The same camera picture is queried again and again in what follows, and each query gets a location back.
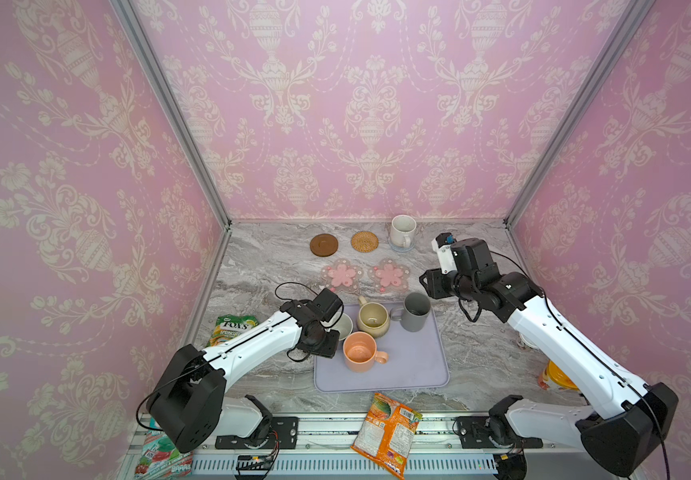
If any small lavender white cup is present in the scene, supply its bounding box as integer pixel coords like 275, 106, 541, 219
330, 313, 353, 342

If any pink flower coaster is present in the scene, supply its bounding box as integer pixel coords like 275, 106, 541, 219
321, 259, 363, 293
369, 258, 411, 293

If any brown wooden coaster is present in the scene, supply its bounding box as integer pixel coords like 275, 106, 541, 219
309, 233, 339, 257

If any grey mug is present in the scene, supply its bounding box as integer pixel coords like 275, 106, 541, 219
389, 292, 431, 333

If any white mug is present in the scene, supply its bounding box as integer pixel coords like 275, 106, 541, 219
389, 215, 417, 247

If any woven rattan coaster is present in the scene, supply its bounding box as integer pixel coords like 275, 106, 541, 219
351, 231, 379, 253

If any blue woven coaster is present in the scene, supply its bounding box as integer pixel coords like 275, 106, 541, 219
389, 243, 415, 253

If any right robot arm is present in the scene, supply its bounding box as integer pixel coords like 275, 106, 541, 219
419, 232, 679, 477

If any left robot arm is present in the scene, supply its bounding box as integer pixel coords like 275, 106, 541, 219
144, 289, 344, 454

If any white lidded paper cup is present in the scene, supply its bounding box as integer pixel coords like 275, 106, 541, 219
517, 334, 541, 351

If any yellow lidded cup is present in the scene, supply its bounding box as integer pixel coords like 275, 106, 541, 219
539, 361, 579, 392

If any orange pink mug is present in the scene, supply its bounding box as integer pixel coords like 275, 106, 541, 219
343, 332, 389, 373

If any beige ceramic mug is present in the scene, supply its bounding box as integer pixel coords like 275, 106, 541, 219
357, 296, 391, 339

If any green yellow Fox's candy bag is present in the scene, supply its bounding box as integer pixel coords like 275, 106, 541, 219
206, 315, 258, 347

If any lavender silicone tray mat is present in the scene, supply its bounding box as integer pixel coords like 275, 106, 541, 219
313, 313, 451, 393

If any orange snack bag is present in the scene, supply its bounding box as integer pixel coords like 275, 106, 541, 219
351, 393, 423, 479

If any red green Fox's candy bag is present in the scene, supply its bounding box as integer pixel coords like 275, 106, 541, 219
133, 418, 193, 480

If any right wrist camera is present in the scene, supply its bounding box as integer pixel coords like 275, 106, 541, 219
431, 232, 457, 274

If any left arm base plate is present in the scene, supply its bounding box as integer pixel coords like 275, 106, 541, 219
214, 416, 299, 450

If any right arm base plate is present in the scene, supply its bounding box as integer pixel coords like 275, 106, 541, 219
453, 415, 543, 450

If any aluminium front rail frame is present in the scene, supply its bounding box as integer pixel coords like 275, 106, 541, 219
116, 410, 641, 480

